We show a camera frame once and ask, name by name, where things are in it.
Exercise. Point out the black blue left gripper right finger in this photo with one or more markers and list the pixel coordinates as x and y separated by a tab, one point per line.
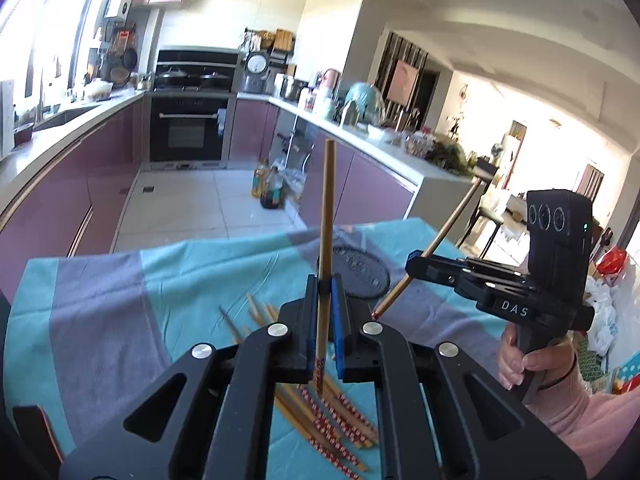
440	414

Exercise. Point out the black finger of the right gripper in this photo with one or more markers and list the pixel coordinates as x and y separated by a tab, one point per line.
468	277

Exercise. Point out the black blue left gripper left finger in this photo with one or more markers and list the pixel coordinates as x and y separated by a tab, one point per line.
209	415

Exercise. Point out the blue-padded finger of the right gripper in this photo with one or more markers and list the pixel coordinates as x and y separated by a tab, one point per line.
449	266

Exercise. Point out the wooden chopstick red patterned end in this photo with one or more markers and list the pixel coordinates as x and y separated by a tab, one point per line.
325	263

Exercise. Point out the pink sleeved forearm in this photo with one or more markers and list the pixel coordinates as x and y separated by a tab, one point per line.
601	428

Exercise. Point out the person's right hand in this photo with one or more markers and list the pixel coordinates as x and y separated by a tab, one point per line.
553	362

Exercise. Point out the black mesh utensil holder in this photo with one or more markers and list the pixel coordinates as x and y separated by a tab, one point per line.
364	275

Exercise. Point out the green leafy vegetables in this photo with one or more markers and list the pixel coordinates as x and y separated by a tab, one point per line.
448	154

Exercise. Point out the teal and purple tablecloth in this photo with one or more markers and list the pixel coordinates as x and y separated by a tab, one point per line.
87	334

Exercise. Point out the pale green round appliance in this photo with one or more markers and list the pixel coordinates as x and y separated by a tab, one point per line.
369	102

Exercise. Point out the dark sauce bottle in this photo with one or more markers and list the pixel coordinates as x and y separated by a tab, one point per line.
272	190

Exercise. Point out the yellow cooking oil bottle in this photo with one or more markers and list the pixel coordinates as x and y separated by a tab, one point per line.
258	178

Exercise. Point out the pink electric kettle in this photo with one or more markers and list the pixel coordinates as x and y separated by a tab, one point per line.
330	79

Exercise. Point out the steel stock pot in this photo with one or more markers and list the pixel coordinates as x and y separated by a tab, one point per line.
292	88

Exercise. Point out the white rice cooker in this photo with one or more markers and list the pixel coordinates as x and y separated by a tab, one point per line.
255	72

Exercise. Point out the black built-in oven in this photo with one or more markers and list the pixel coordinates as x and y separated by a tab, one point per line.
187	129

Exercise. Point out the black range hood stove unit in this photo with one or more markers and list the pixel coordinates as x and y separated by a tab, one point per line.
196	69

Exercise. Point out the white casserole pot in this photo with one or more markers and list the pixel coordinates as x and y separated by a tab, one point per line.
98	90

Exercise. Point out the white microwave oven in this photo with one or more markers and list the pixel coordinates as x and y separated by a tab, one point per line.
6	118

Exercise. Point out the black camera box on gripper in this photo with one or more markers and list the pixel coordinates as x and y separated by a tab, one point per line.
559	223

